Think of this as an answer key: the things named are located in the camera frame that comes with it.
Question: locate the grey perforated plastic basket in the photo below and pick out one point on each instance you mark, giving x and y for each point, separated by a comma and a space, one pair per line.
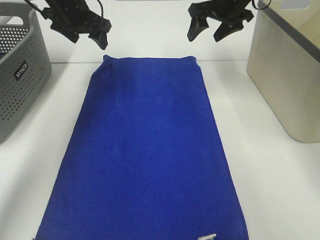
24, 64

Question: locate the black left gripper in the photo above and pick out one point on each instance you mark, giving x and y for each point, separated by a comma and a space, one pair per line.
73, 17

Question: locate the blue towel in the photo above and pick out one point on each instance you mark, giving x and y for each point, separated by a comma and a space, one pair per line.
145, 160

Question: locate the beige bin with grey rim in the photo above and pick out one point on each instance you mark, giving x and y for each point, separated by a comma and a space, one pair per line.
284, 64

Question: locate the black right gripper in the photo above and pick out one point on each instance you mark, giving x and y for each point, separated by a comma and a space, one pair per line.
230, 12

